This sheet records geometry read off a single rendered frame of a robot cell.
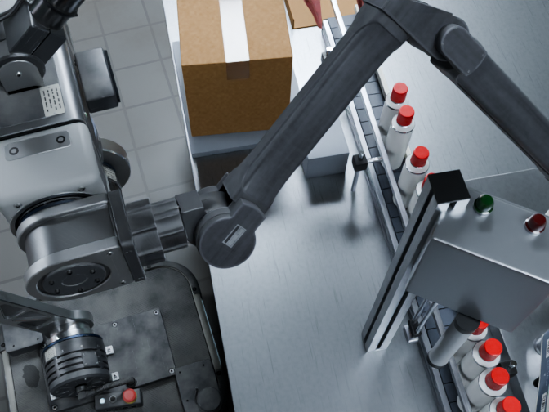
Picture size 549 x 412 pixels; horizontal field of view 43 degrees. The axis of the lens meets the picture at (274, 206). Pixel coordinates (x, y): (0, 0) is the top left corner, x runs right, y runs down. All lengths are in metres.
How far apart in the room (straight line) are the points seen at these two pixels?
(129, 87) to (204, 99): 1.34
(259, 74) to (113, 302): 0.97
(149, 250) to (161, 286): 1.31
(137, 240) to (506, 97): 0.53
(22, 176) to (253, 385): 0.76
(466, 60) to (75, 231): 0.54
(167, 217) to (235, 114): 0.79
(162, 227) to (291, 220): 0.76
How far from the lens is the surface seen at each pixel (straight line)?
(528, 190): 1.74
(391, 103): 1.58
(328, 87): 0.90
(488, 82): 1.00
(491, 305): 1.05
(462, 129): 1.85
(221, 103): 1.64
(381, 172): 1.67
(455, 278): 1.01
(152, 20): 3.16
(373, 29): 0.90
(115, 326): 2.18
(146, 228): 0.90
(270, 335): 1.53
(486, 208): 0.95
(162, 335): 2.15
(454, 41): 0.92
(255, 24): 1.59
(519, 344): 1.57
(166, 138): 2.78
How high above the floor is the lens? 2.29
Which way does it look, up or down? 62 degrees down
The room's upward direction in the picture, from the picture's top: 3 degrees clockwise
